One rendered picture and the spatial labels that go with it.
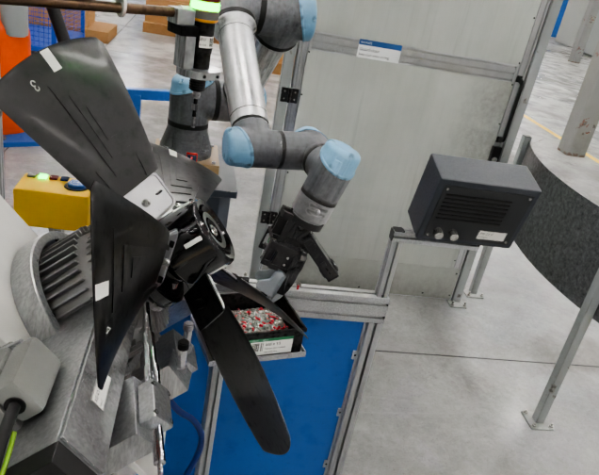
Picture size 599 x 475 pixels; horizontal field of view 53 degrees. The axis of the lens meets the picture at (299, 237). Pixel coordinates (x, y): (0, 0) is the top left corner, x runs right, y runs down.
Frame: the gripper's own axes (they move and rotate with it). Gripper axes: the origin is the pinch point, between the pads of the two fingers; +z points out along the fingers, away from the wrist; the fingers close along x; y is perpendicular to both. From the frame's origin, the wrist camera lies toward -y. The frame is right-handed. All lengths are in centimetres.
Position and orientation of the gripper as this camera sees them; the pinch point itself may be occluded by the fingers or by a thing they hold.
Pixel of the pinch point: (272, 300)
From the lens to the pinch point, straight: 125.7
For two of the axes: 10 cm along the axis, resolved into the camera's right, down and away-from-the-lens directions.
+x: 1.2, 4.5, -8.9
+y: -8.8, -3.6, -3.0
